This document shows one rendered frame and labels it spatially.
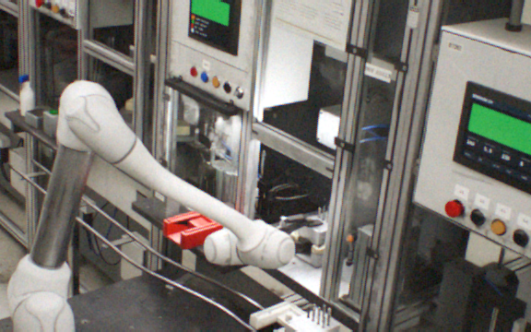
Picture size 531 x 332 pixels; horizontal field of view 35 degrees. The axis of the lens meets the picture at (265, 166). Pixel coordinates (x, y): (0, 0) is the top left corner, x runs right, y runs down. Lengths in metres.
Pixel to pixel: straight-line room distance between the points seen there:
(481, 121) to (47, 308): 1.24
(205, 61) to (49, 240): 0.77
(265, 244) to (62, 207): 0.58
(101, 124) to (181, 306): 0.91
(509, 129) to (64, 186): 1.21
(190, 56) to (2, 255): 2.10
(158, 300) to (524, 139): 1.47
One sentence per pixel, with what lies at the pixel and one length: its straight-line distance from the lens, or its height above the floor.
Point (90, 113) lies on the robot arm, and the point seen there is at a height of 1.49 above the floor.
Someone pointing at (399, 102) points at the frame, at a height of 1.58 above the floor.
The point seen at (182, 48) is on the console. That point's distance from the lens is 2.86.
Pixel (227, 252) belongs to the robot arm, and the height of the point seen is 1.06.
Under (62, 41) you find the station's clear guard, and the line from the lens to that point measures 3.68.
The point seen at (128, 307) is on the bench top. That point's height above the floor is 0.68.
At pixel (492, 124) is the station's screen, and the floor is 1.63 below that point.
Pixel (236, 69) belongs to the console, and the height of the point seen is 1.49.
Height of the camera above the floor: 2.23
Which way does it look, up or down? 23 degrees down
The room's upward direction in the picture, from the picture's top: 5 degrees clockwise
